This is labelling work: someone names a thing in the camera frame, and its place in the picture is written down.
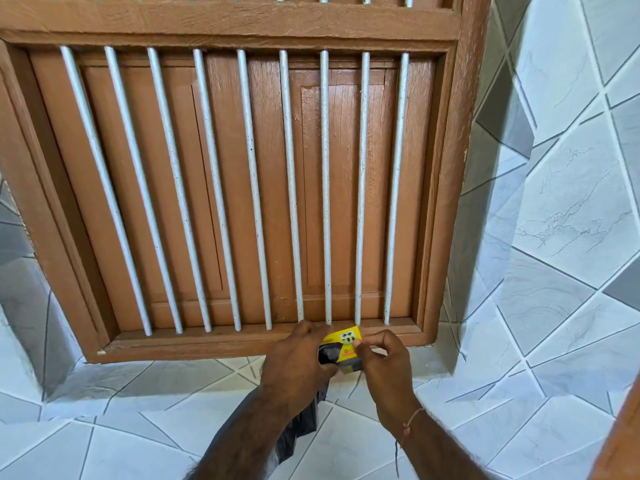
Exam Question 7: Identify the person's right hand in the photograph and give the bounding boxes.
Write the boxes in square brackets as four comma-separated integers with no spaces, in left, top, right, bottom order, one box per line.
[352,329,426,436]

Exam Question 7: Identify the person's left hand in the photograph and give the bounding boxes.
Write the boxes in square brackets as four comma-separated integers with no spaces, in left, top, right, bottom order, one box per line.
[259,320,343,419]

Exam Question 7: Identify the small yellow cardboard box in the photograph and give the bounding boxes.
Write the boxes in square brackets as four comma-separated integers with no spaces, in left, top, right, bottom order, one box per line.
[320,325,364,374]

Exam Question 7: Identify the black plastic bag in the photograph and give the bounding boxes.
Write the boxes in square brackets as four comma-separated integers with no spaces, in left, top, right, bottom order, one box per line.
[267,344,332,466]

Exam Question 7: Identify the person's left forearm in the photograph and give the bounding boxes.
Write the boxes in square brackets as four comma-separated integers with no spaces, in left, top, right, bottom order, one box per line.
[184,386,322,480]

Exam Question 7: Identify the person's right forearm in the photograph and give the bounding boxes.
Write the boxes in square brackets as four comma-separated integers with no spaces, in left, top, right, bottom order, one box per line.
[384,409,490,480]

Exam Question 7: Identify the brown wooden window shutter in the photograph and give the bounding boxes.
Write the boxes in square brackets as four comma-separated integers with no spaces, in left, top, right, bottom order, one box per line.
[247,51,439,326]
[29,49,251,329]

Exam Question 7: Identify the row of white window bars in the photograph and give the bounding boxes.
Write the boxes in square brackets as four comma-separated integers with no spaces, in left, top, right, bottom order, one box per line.
[45,0,416,338]

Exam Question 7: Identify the brown wooden door edge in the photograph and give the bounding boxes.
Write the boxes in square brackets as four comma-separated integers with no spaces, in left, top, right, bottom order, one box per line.
[590,372,640,480]

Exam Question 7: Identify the thin thread wrist bracelet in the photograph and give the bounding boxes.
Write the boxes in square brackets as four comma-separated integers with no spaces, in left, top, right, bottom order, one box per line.
[393,407,427,478]

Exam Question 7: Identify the brown wooden window frame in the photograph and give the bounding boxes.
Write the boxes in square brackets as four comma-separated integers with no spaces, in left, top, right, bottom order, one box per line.
[0,0,494,365]

